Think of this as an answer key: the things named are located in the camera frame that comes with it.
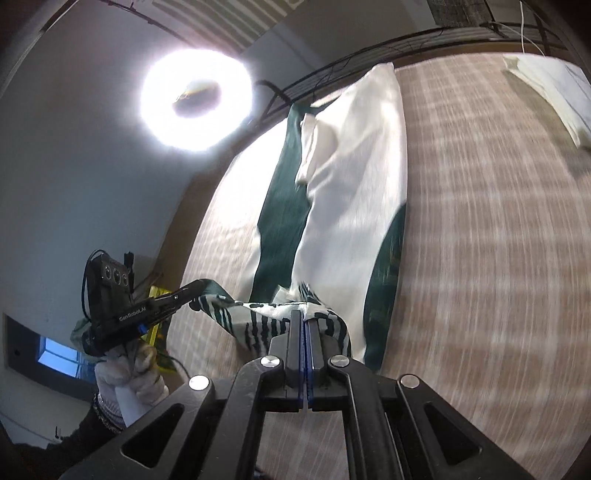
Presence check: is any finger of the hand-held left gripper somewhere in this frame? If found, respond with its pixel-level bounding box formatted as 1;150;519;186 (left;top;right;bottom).
148;278;232;324

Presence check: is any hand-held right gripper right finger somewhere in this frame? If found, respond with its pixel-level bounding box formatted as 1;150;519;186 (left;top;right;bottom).
305;318;536;480

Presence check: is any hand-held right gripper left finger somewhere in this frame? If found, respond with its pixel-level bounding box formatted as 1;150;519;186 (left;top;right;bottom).
58;310;305;480

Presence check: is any green white tree print shirt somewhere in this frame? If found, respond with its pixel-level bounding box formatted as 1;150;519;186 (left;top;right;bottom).
187;62;409;374

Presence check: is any person's left forearm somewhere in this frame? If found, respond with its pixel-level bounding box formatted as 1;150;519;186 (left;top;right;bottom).
0;392;125;480

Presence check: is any black metal clothes rack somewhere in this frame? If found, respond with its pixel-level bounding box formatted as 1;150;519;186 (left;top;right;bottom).
39;0;555;125

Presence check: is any person's left hand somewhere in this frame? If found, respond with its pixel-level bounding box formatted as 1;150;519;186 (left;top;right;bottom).
95;344;169;428

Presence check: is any yellow green object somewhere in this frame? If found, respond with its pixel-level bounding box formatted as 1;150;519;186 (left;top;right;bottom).
139;284;176;374

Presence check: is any white folded garment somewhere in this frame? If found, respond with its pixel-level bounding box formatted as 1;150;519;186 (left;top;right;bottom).
501;53;591;148

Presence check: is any round ring light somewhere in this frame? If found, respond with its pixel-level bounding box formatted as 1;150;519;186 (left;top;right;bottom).
141;50;254;152

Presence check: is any green striped wall hanging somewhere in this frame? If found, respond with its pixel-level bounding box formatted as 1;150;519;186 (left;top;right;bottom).
152;0;308;49

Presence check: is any white lamp cable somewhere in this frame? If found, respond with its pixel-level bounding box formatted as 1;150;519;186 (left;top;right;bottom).
517;0;550;58

